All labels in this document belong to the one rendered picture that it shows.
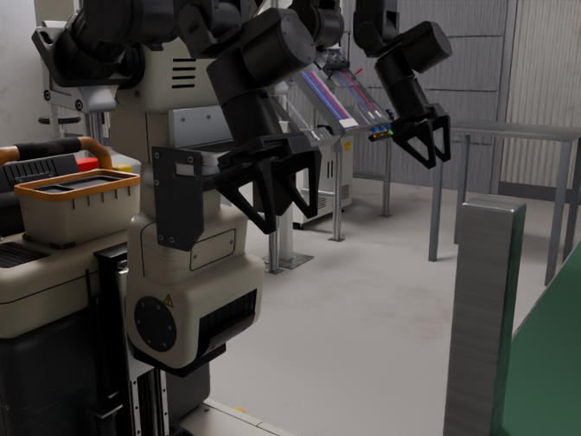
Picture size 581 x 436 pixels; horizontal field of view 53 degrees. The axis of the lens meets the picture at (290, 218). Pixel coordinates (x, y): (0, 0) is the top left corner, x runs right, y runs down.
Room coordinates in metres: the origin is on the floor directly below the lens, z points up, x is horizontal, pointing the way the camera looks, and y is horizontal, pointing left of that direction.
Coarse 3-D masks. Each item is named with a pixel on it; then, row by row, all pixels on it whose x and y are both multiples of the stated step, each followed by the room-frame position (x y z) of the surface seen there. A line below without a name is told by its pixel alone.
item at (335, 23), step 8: (328, 8) 1.14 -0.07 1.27; (328, 16) 1.11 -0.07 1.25; (336, 16) 1.14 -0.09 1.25; (328, 24) 1.11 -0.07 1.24; (336, 24) 1.13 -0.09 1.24; (328, 32) 1.11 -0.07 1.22; (336, 32) 1.14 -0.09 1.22; (320, 40) 1.11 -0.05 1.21; (328, 40) 1.13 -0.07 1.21; (320, 48) 1.14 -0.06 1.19
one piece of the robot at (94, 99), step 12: (48, 24) 0.85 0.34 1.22; (60, 24) 0.86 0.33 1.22; (48, 72) 0.84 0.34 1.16; (48, 84) 0.84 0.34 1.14; (48, 96) 0.85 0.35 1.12; (60, 96) 0.83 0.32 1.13; (72, 96) 0.81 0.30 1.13; (84, 96) 0.80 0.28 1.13; (96, 96) 0.82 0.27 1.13; (108, 96) 0.83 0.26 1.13; (72, 108) 0.82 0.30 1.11; (84, 108) 0.80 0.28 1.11; (96, 108) 0.81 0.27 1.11; (108, 108) 0.83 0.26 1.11
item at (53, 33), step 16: (80, 16) 0.80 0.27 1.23; (48, 32) 0.82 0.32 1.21; (64, 32) 0.80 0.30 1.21; (80, 32) 0.79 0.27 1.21; (48, 48) 0.79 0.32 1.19; (64, 48) 0.80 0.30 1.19; (80, 48) 0.79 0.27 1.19; (96, 48) 0.79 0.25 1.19; (112, 48) 0.80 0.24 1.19; (48, 64) 0.79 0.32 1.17; (64, 64) 0.80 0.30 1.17; (80, 64) 0.80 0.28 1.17; (96, 64) 0.80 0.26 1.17; (112, 64) 0.81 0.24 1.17; (64, 80) 0.78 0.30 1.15; (80, 80) 0.80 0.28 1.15; (96, 80) 0.82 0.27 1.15; (112, 80) 0.85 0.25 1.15; (128, 80) 0.87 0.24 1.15
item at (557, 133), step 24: (576, 168) 3.21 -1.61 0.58; (432, 192) 3.27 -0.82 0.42; (576, 192) 3.20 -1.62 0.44; (432, 216) 3.27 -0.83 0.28; (456, 216) 3.60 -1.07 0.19; (576, 216) 3.20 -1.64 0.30; (432, 240) 3.26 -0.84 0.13; (456, 240) 3.59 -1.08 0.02; (552, 240) 2.87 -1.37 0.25; (552, 264) 2.86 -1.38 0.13
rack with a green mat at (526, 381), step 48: (480, 240) 0.31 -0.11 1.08; (480, 288) 0.31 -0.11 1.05; (576, 288) 0.55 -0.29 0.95; (480, 336) 0.31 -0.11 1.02; (528, 336) 0.45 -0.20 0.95; (576, 336) 0.45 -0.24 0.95; (480, 384) 0.31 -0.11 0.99; (528, 384) 0.37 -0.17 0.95; (576, 384) 0.37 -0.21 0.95; (480, 432) 0.30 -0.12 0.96; (528, 432) 0.32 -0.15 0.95; (576, 432) 0.32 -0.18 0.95
